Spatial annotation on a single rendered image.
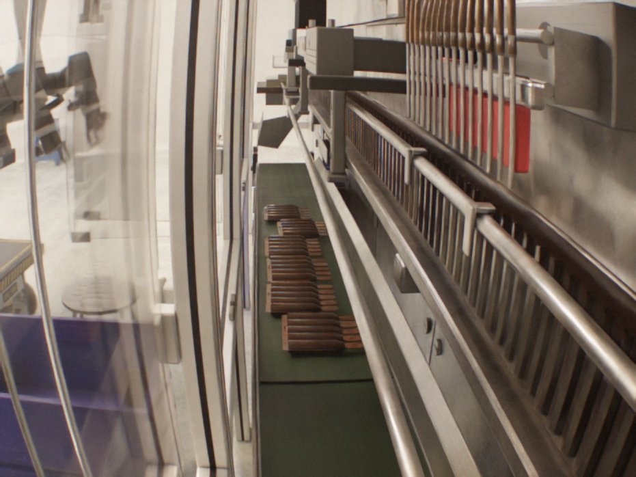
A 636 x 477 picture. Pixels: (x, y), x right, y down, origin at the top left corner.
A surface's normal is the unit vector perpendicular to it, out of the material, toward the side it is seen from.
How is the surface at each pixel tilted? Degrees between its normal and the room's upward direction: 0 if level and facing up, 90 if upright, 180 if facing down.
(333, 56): 90
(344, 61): 90
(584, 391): 90
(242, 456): 0
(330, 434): 2
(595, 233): 90
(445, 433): 55
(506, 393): 0
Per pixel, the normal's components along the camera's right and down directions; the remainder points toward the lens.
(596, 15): -1.00, 0.00
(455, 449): -0.81, -0.54
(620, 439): -0.86, 0.15
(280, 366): 0.01, -0.96
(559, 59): 0.07, 0.32
